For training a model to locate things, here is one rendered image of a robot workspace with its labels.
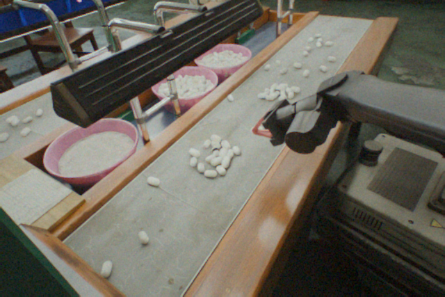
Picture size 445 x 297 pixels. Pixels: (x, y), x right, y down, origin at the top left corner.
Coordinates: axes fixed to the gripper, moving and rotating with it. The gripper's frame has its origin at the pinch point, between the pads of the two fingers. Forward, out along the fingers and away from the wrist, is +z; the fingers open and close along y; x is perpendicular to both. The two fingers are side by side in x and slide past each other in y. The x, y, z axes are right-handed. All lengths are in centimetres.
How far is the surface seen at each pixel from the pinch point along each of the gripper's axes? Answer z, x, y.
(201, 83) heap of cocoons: 41, -17, -30
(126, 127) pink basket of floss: 41.6, -19.6, 7.5
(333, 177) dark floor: 48, 74, -79
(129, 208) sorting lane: 22.4, -2.9, 28.5
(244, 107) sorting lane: 21.7, -1.3, -23.4
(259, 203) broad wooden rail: 0.1, 12.5, 12.1
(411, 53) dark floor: 42, 83, -281
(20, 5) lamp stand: 37, -63, 11
